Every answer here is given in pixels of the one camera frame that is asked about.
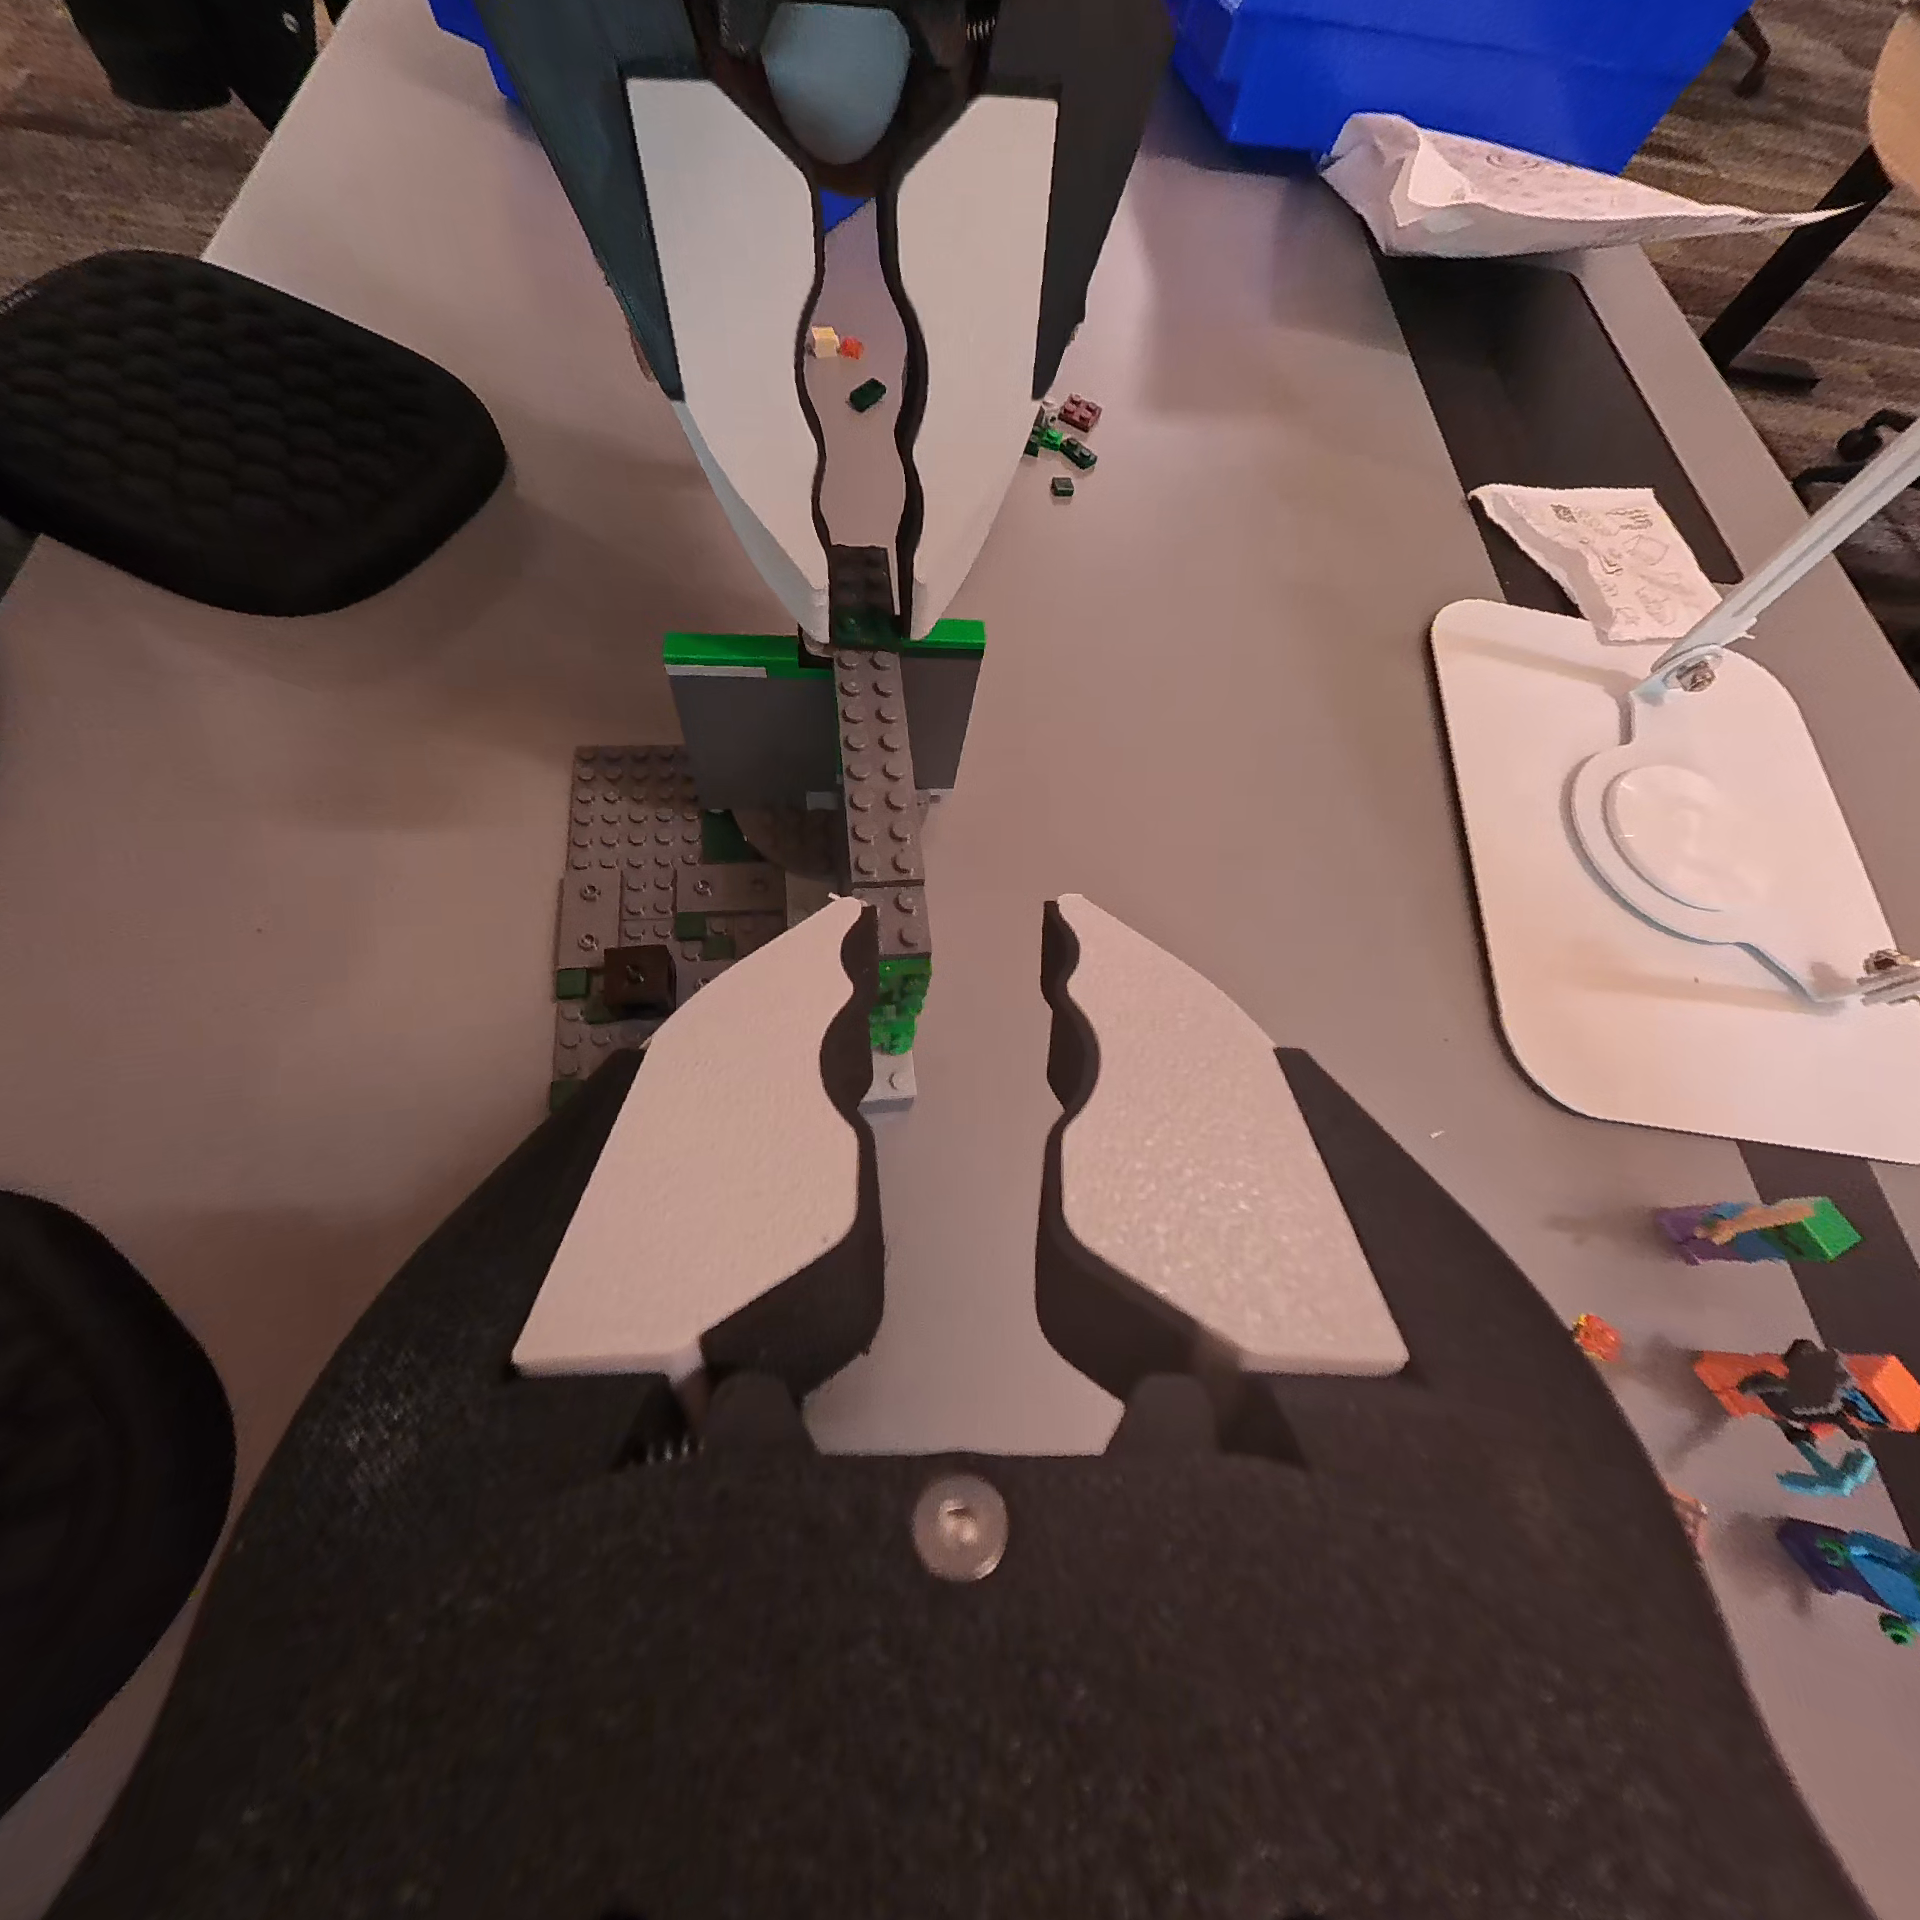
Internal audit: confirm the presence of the long grey toy brick strip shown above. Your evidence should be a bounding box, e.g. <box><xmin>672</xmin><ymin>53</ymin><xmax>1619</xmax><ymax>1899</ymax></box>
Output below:
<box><xmin>830</xmin><ymin>539</ymin><xmax>936</xmax><ymax>1115</ymax></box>

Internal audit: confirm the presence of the purple green toy figure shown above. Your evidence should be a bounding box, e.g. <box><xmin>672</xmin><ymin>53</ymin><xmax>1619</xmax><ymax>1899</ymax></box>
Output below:
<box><xmin>1656</xmin><ymin>1195</ymin><xmax>1865</xmax><ymax>1269</ymax></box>

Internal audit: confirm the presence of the small crumpled printed paper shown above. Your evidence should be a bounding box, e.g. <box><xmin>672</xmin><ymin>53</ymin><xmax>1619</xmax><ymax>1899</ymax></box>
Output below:
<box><xmin>1471</xmin><ymin>481</ymin><xmax>1730</xmax><ymax>646</ymax></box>

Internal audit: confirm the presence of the white lamp base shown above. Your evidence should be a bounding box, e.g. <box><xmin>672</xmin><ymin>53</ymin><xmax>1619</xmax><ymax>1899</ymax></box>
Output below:
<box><xmin>1430</xmin><ymin>599</ymin><xmax>1920</xmax><ymax>1163</ymax></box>

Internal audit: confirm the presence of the black desk leg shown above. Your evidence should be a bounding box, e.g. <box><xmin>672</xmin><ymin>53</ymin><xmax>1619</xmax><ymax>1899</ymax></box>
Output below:
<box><xmin>1704</xmin><ymin>142</ymin><xmax>1896</xmax><ymax>377</ymax></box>

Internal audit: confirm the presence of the blue plastic bin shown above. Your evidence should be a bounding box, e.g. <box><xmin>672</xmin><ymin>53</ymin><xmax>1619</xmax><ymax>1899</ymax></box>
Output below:
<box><xmin>428</xmin><ymin>0</ymin><xmax>529</xmax><ymax>107</ymax></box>
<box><xmin>1171</xmin><ymin>0</ymin><xmax>1753</xmax><ymax>174</ymax></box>

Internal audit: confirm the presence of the pile of small toy bricks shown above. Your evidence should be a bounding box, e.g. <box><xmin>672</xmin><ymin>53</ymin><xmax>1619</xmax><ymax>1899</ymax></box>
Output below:
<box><xmin>807</xmin><ymin>323</ymin><xmax>1106</xmax><ymax>501</ymax></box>

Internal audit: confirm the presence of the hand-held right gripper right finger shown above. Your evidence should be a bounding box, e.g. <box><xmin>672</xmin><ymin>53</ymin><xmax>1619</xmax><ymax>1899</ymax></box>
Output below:
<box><xmin>1041</xmin><ymin>893</ymin><xmax>1414</xmax><ymax>1389</ymax></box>

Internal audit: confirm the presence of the orange dark toy figure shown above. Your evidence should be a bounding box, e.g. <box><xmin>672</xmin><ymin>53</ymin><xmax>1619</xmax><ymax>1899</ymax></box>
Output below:
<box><xmin>1691</xmin><ymin>1339</ymin><xmax>1920</xmax><ymax>1451</ymax></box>

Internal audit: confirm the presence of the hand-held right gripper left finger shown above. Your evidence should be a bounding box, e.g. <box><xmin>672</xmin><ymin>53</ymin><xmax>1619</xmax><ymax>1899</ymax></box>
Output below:
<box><xmin>511</xmin><ymin>895</ymin><xmax>890</xmax><ymax>1397</ymax></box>

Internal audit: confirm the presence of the blue purple toy figure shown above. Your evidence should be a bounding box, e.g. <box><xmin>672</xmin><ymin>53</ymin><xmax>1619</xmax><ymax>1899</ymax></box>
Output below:
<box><xmin>1776</xmin><ymin>1517</ymin><xmax>1920</xmax><ymax>1640</ymax></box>

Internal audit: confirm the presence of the white instruction sheet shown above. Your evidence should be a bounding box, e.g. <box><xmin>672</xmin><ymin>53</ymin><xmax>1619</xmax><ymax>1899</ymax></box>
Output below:
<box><xmin>1320</xmin><ymin>111</ymin><xmax>1865</xmax><ymax>272</ymax></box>

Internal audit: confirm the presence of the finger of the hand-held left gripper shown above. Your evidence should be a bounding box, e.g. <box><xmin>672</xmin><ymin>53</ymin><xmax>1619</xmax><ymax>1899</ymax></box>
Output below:
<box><xmin>622</xmin><ymin>75</ymin><xmax>840</xmax><ymax>633</ymax></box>
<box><xmin>891</xmin><ymin>89</ymin><xmax>1064</xmax><ymax>628</ymax></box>

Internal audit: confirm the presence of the grey green toy brick build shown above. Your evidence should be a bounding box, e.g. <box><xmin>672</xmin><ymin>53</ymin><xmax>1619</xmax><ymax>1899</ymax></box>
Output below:
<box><xmin>552</xmin><ymin>616</ymin><xmax>993</xmax><ymax>1113</ymax></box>

